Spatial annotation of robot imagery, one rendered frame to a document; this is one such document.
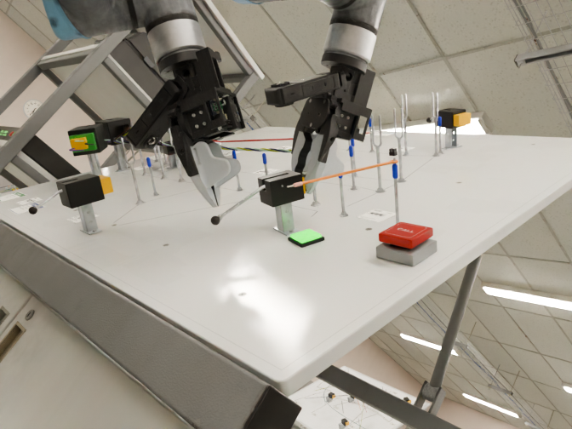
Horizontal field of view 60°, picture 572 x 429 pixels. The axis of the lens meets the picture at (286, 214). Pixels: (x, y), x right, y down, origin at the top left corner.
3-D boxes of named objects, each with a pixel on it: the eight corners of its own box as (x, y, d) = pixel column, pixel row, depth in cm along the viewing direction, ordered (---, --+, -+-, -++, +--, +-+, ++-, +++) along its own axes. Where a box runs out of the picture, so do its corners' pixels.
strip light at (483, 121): (480, 118, 348) (484, 111, 351) (355, 134, 451) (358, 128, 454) (490, 135, 356) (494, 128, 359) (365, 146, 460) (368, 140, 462)
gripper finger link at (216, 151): (245, 197, 69) (226, 134, 69) (208, 208, 71) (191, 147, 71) (253, 196, 72) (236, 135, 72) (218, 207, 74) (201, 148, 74)
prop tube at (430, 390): (432, 403, 95) (480, 253, 99) (420, 397, 96) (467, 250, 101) (439, 405, 97) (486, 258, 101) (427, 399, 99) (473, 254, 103)
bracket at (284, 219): (272, 229, 79) (268, 199, 78) (285, 225, 80) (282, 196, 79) (287, 236, 76) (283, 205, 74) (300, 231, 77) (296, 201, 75)
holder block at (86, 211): (35, 245, 86) (19, 191, 83) (101, 223, 94) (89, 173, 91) (43, 250, 83) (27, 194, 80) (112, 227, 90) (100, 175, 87)
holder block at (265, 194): (260, 202, 77) (256, 177, 76) (291, 193, 79) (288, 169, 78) (272, 208, 73) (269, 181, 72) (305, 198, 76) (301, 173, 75)
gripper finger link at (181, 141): (192, 174, 66) (174, 111, 66) (183, 177, 67) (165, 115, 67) (208, 174, 71) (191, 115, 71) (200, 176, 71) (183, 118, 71)
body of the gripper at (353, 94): (363, 146, 77) (385, 70, 76) (319, 133, 73) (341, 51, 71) (335, 141, 84) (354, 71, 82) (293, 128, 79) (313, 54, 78)
